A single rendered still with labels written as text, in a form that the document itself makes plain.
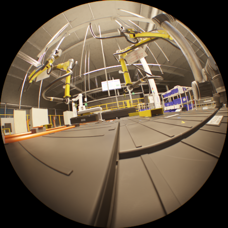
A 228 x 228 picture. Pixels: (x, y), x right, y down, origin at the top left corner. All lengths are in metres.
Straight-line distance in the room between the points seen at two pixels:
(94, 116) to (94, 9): 9.20
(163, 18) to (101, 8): 8.42
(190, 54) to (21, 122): 5.20
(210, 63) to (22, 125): 5.09
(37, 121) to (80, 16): 9.30
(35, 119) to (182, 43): 5.27
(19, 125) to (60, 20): 8.88
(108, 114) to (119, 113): 0.14
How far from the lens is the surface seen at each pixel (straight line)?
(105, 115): 0.86
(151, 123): 0.16
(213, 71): 0.62
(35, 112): 4.77
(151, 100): 3.18
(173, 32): 0.94
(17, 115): 4.53
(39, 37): 10.71
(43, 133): 0.23
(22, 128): 4.52
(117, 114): 0.85
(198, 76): 0.86
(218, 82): 0.61
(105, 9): 9.33
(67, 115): 6.52
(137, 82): 0.85
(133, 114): 0.68
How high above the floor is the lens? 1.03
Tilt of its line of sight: 2 degrees up
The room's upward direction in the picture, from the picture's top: 9 degrees counter-clockwise
